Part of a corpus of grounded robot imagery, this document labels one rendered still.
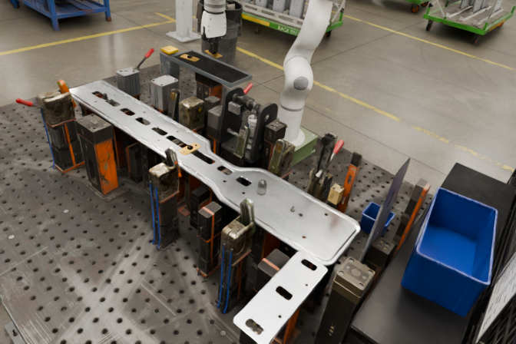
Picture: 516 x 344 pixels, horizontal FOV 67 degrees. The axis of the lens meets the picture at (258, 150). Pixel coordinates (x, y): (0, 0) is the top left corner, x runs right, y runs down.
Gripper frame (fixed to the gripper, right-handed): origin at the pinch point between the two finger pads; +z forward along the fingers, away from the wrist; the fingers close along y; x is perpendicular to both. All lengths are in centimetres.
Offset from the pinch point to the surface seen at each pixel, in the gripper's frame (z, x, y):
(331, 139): 4, 72, 6
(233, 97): 7.1, 30.0, 12.2
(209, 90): 17.4, 3.6, 4.3
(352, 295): 22, 106, 32
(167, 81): 13.3, -5.7, 19.6
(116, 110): 24.2, -11.6, 40.5
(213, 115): 17.6, 22.2, 15.4
